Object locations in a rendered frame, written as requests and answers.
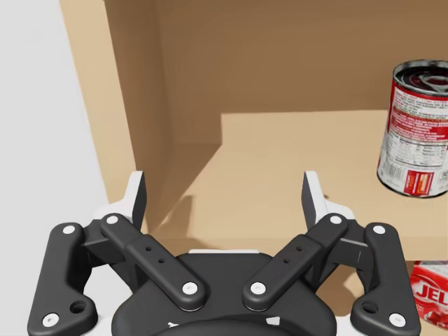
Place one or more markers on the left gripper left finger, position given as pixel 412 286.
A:
pixel 154 252

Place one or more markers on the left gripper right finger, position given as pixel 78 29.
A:
pixel 297 252

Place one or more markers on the pale wooden shelf unit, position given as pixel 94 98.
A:
pixel 280 140

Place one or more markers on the red and white carton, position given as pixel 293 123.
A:
pixel 430 290

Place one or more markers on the red and white can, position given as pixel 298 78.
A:
pixel 413 140

